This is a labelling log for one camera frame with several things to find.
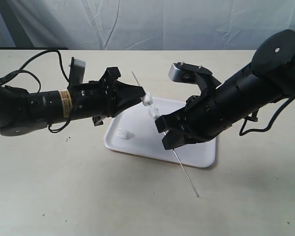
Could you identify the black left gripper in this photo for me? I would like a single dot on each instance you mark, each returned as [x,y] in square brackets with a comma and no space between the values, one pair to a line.
[95,99]

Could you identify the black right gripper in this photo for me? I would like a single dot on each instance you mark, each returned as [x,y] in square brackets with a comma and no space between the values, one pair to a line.
[200,121]

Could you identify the white marshmallow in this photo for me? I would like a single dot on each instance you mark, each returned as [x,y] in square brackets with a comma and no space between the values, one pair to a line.
[147,100]
[123,134]
[153,113]

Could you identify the thin metal skewer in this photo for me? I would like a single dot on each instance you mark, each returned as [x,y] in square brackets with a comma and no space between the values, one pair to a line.
[185,172]

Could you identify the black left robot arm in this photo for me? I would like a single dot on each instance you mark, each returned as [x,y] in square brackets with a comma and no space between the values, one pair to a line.
[22,112]

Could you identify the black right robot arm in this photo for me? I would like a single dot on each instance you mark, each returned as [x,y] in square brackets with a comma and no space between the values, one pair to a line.
[268,78]

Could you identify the white rectangular plastic tray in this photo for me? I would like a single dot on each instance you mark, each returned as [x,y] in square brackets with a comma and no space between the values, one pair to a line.
[145,141]

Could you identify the white wrinkled backdrop cloth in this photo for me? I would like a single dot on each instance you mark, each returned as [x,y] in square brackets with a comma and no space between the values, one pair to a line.
[142,24]

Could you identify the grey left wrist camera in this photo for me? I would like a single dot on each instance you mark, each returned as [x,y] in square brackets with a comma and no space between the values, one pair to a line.
[77,70]

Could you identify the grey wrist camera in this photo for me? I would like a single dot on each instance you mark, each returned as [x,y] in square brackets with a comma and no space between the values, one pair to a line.
[77,70]
[181,72]

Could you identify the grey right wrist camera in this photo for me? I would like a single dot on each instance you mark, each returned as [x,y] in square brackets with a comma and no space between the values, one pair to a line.
[181,72]

